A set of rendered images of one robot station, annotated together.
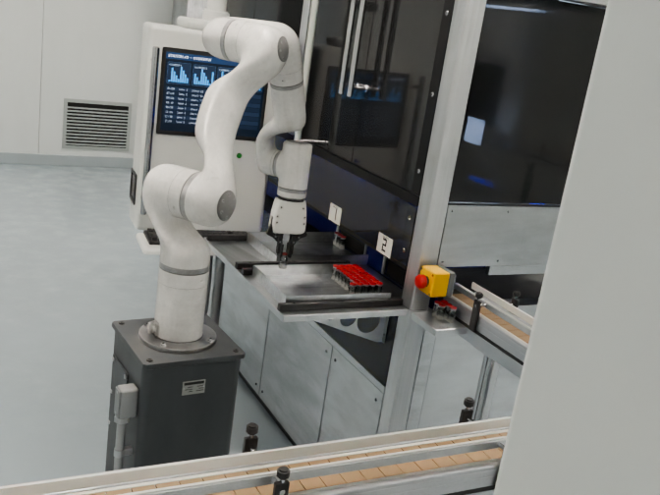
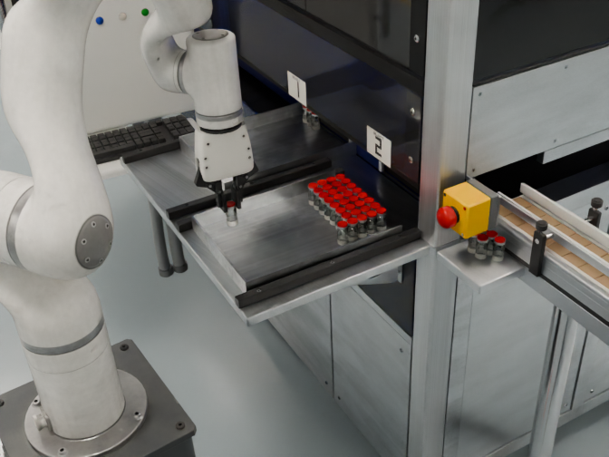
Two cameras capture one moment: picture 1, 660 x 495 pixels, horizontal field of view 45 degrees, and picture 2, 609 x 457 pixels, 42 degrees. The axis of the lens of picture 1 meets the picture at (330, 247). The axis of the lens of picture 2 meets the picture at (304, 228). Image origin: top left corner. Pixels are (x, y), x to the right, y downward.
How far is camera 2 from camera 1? 0.95 m
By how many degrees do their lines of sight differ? 18
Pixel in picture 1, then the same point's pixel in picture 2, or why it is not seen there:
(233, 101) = (54, 46)
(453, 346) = not seen: hidden behind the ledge
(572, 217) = not seen: outside the picture
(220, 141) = (52, 130)
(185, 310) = (81, 397)
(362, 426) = (389, 375)
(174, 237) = (25, 298)
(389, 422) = (425, 384)
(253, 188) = not seen: hidden behind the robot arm
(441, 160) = (453, 23)
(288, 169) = (203, 85)
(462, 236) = (498, 124)
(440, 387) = (488, 321)
